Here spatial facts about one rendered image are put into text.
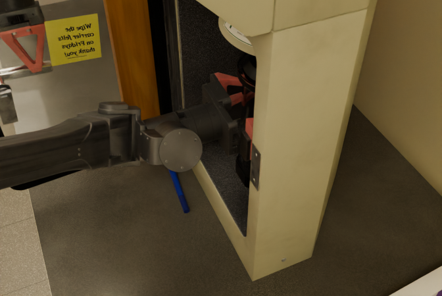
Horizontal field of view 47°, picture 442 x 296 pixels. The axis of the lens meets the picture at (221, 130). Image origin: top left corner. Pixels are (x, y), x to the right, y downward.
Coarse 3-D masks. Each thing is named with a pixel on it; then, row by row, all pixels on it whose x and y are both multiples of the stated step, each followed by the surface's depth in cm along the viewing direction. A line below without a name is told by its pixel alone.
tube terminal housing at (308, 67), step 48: (288, 0) 47; (336, 0) 50; (288, 48) 51; (336, 48) 54; (288, 96) 56; (336, 96) 60; (288, 144) 62; (336, 144) 66; (288, 192) 69; (240, 240) 81; (288, 240) 78
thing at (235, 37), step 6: (222, 24) 66; (228, 24) 64; (222, 30) 66; (228, 30) 64; (234, 30) 63; (228, 36) 64; (234, 36) 63; (240, 36) 63; (234, 42) 64; (240, 42) 63; (246, 42) 62; (240, 48) 63; (246, 48) 63; (252, 48) 62; (252, 54) 62
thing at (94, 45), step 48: (0, 0) 67; (48, 0) 69; (96, 0) 73; (144, 0) 76; (0, 48) 71; (48, 48) 74; (96, 48) 78; (144, 48) 81; (48, 96) 79; (96, 96) 83; (144, 96) 88
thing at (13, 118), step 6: (0, 90) 75; (6, 90) 74; (0, 96) 74; (6, 96) 74; (0, 102) 74; (6, 102) 74; (12, 102) 75; (0, 108) 75; (6, 108) 75; (12, 108) 76; (6, 114) 76; (12, 114) 77; (6, 120) 77; (12, 120) 77
